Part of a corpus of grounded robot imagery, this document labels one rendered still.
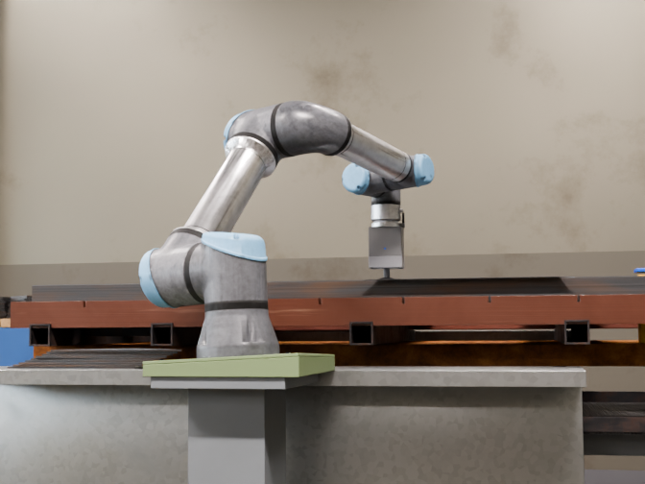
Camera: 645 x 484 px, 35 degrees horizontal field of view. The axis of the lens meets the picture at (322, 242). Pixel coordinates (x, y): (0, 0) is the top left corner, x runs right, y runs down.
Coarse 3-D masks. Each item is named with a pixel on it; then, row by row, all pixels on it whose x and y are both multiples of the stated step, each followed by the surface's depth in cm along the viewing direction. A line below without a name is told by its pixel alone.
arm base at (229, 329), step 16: (208, 304) 185; (224, 304) 183; (240, 304) 183; (256, 304) 184; (208, 320) 184; (224, 320) 182; (240, 320) 182; (256, 320) 183; (208, 336) 183; (224, 336) 181; (240, 336) 181; (256, 336) 183; (272, 336) 185; (208, 352) 182; (224, 352) 180; (240, 352) 180; (256, 352) 181; (272, 352) 183
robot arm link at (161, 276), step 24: (240, 120) 221; (264, 120) 217; (240, 144) 215; (264, 144) 215; (240, 168) 211; (264, 168) 216; (216, 192) 206; (240, 192) 208; (192, 216) 203; (216, 216) 202; (168, 240) 198; (192, 240) 196; (144, 264) 196; (168, 264) 192; (144, 288) 195; (168, 288) 192
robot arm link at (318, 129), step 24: (288, 120) 213; (312, 120) 214; (336, 120) 216; (288, 144) 215; (312, 144) 215; (336, 144) 218; (360, 144) 224; (384, 144) 233; (384, 168) 234; (408, 168) 240; (432, 168) 246
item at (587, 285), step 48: (48, 288) 238; (96, 288) 236; (288, 288) 227; (336, 288) 225; (384, 288) 223; (432, 288) 221; (480, 288) 219; (528, 288) 217; (576, 288) 215; (624, 288) 214
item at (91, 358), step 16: (48, 352) 219; (64, 352) 218; (80, 352) 217; (96, 352) 217; (112, 352) 216; (128, 352) 215; (144, 352) 215; (160, 352) 214; (176, 352) 213; (16, 368) 220; (32, 368) 219; (48, 368) 219; (64, 368) 218; (80, 368) 217; (96, 368) 216; (112, 368) 216; (128, 368) 215
